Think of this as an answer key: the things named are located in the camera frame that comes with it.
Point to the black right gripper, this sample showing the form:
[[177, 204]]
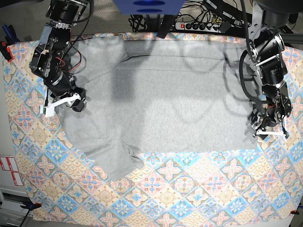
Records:
[[65, 91]]

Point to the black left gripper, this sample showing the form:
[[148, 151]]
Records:
[[271, 116]]

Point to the grey T-shirt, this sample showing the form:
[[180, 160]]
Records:
[[149, 96]]

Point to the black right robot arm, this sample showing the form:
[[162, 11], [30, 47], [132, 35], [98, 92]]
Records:
[[49, 62]]

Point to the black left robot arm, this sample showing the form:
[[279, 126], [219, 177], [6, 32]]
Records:
[[264, 49]]

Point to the colourful patterned tablecloth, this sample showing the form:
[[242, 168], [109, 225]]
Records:
[[216, 189]]

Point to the red white labels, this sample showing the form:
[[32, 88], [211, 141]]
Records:
[[8, 168]]

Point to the black red clamp left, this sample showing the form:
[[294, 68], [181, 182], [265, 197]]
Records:
[[10, 39]]

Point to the orange clamp bottom right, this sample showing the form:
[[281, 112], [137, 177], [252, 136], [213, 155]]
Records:
[[295, 212]]

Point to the blue box overhead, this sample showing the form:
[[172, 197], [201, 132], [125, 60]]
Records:
[[141, 7]]

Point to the blue clamp bottom left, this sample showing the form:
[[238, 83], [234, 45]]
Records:
[[30, 206]]

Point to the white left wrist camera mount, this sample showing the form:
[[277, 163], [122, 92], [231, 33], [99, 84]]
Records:
[[263, 134]]

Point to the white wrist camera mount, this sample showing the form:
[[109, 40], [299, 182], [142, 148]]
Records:
[[263, 134], [48, 109]]

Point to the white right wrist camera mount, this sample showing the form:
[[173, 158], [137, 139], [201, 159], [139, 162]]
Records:
[[48, 109]]

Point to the black power strip red switch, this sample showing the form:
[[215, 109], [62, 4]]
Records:
[[198, 27]]

